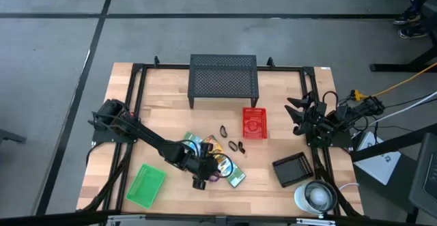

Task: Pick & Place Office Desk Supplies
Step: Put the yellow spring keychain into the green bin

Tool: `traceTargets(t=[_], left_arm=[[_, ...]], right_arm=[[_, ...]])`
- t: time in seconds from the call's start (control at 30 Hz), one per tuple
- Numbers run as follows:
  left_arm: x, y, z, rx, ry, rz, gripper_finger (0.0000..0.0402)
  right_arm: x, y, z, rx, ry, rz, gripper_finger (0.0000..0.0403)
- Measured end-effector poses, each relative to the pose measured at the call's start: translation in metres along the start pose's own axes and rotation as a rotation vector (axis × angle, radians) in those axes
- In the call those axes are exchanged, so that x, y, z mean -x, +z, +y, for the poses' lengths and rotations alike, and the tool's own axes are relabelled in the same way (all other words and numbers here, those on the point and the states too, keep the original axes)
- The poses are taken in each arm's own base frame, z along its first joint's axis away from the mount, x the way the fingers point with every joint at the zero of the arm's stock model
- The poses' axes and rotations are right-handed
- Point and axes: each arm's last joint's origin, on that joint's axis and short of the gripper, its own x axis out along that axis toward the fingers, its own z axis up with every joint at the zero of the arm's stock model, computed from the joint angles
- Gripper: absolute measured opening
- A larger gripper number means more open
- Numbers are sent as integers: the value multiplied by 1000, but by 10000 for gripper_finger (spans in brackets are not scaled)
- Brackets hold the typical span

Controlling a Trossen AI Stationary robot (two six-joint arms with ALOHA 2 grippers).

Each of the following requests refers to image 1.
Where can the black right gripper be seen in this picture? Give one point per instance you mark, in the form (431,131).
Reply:
(315,120)

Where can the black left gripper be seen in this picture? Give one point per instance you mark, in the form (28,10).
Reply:
(203,167)

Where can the black plastic basket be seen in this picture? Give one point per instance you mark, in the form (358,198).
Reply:
(290,169)

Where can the green plastic basket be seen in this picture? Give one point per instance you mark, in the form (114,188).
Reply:
(145,186)

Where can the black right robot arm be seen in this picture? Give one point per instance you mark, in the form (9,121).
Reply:
(358,111)

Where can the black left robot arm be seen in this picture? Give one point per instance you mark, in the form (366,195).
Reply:
(150,139)

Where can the black mesh desk riser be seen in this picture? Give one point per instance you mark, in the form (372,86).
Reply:
(222,79)

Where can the white desk lamp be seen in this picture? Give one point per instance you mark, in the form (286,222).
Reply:
(315,197)

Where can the black desk leg bar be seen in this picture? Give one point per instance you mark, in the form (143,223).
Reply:
(392,144)

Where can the black desk foot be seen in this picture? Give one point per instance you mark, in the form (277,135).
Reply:
(392,68)

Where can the dark grey office equipment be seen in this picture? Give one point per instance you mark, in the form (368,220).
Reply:
(425,178)

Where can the red plastic basket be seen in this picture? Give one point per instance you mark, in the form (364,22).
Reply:
(254,123)

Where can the white equipment box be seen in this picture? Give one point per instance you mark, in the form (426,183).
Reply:
(379,166)

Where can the person's shoe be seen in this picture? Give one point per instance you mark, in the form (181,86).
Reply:
(413,32)
(406,17)

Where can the black overhead crossbar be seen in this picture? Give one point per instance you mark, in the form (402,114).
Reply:
(51,219)

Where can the dark grey furniture foot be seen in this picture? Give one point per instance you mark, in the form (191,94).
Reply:
(10,137)

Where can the black aluminium table frame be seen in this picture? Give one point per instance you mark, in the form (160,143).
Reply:
(170,67)

